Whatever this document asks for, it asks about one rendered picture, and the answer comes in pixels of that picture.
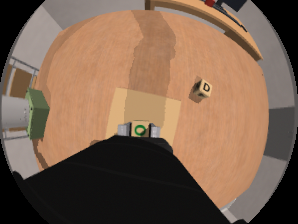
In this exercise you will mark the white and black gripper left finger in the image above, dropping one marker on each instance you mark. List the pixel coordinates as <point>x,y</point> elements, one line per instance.
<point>124,129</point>

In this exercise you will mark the tan flat mat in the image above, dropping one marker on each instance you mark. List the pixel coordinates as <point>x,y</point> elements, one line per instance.
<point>128,105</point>

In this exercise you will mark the wooden letter block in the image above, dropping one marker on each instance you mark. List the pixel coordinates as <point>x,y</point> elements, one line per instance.
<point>140,128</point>
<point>202,89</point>

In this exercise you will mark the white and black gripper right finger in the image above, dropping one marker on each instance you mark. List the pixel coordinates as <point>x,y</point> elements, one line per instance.
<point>154,131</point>

